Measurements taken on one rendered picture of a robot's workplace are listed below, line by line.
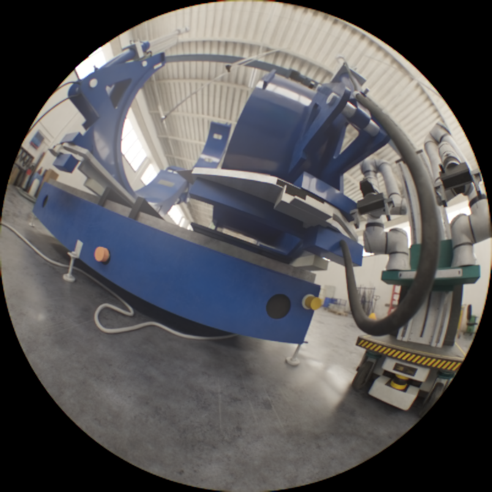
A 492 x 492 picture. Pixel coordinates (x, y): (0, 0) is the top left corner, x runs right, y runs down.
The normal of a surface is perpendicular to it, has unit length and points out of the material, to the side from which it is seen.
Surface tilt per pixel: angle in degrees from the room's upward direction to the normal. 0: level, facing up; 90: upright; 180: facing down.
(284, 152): 133
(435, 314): 90
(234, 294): 90
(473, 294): 90
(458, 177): 155
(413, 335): 90
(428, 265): 102
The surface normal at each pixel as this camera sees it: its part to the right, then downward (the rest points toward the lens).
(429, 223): -0.89, -0.26
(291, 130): -0.02, 0.37
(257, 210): 0.17, -0.16
